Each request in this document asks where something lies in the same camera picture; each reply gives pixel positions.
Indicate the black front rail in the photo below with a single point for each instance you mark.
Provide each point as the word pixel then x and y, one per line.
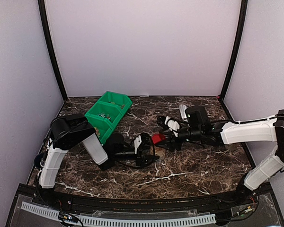
pixel 78 203

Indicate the green bin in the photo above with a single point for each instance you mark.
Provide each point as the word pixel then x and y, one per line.
pixel 109 113
pixel 103 132

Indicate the metal scoop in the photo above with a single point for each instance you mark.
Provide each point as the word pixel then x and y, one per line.
pixel 182 109

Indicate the left black frame post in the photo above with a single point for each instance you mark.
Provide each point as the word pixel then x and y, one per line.
pixel 50 49

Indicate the red jar lid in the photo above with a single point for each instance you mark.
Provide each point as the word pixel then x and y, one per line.
pixel 157 138

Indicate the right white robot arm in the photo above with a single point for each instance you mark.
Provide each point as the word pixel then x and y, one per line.
pixel 269 129

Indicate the white slotted cable duct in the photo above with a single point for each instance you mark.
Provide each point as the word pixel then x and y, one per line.
pixel 89 221

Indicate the black frame post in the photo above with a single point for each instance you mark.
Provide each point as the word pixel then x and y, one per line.
pixel 235 49
pixel 50 49

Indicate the right black frame post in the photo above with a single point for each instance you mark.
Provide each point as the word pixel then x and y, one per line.
pixel 235 49

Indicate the green bin end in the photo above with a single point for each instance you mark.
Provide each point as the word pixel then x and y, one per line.
pixel 117 99

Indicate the clear glass jar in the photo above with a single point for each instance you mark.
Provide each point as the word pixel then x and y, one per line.
pixel 161 152

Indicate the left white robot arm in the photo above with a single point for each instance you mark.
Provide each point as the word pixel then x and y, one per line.
pixel 68 131

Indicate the small green circuit board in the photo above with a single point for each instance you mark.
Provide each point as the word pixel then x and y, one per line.
pixel 67 218

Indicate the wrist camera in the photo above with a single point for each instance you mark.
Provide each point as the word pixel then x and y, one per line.
pixel 114 144
pixel 197 116

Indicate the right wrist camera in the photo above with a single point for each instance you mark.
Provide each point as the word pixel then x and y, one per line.
pixel 197 116

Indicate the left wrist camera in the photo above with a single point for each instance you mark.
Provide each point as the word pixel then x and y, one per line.
pixel 114 144

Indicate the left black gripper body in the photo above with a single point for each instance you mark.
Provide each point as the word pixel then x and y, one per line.
pixel 138 159

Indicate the dark blue mug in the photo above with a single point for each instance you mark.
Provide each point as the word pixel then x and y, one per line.
pixel 40 160

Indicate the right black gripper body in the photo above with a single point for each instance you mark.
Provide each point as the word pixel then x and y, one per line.
pixel 172 140

